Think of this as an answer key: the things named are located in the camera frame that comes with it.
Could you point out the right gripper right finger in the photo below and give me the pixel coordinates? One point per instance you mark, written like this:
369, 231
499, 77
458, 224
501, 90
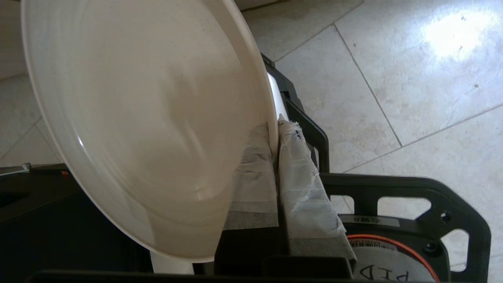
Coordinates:
302, 196

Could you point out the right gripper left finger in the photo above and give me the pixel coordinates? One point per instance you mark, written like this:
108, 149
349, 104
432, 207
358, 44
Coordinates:
255, 184

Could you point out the white round plate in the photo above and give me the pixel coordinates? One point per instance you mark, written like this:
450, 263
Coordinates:
149, 118

